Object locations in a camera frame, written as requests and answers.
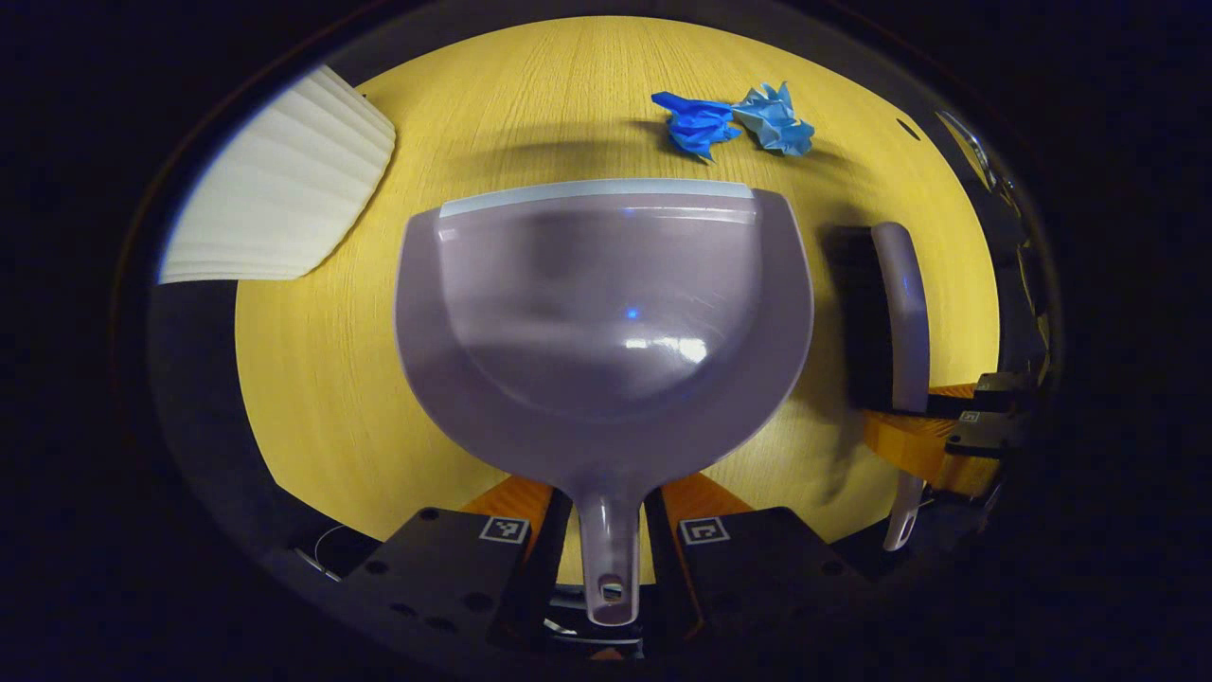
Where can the dark blue paper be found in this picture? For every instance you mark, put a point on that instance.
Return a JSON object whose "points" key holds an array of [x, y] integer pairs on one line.
{"points": [[696, 123]]}

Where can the light blue paper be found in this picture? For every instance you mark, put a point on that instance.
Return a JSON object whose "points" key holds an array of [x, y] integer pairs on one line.
{"points": [[776, 121]]}

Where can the pale purple dustpan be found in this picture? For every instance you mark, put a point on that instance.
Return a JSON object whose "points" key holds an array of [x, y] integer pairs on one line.
{"points": [[606, 322]]}

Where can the white ribbed garbage bin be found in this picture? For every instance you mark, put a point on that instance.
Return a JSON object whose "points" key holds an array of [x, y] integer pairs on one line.
{"points": [[284, 180]]}

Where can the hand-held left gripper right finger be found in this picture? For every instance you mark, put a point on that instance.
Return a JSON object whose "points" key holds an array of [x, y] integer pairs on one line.
{"points": [[668, 568]]}

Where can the small pale purple broom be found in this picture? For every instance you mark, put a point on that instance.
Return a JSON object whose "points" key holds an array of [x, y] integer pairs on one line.
{"points": [[904, 313]]}

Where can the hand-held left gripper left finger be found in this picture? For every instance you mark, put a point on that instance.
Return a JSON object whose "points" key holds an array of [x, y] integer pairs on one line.
{"points": [[530, 597]]}

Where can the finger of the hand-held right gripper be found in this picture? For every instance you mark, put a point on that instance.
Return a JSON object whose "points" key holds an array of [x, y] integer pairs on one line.
{"points": [[994, 390], [985, 436]]}

